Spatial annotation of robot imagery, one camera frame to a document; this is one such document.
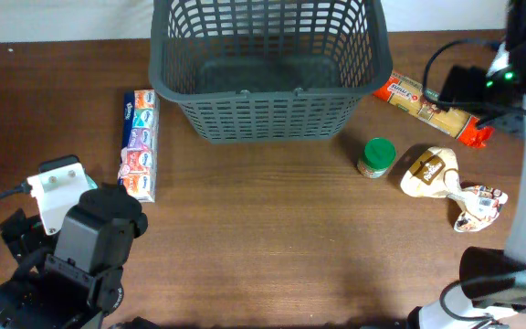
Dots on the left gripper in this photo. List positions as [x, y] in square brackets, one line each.
[120, 186]

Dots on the orange spaghetti packet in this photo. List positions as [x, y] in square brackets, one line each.
[408, 95]

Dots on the beige snack bag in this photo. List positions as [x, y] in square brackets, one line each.
[435, 174]

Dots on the green lid glass jar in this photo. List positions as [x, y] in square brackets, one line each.
[376, 158]

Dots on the grey plastic basket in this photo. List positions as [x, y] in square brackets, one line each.
[257, 71]

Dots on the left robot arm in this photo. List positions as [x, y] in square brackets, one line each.
[72, 278]

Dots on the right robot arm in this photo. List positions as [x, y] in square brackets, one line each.
[492, 282]

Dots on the colourful tissue pack box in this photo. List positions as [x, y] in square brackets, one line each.
[139, 145]

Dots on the crumpled mint green packet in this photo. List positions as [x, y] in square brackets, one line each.
[92, 184]

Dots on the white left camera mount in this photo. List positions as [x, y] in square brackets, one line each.
[56, 192]

